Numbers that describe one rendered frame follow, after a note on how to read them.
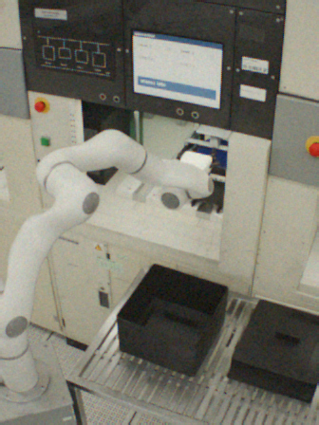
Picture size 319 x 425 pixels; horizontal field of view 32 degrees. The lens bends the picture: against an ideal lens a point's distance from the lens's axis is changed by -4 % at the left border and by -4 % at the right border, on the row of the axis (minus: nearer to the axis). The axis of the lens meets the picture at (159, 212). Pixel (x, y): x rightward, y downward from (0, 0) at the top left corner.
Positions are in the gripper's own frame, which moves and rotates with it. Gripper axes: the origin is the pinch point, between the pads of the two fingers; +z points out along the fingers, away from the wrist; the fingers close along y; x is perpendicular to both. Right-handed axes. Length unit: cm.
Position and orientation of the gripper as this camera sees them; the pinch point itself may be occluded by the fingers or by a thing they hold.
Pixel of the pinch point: (204, 151)
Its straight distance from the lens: 203.2
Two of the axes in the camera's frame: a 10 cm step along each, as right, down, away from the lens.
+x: 0.0, -7.9, -6.2
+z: 3.9, -5.7, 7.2
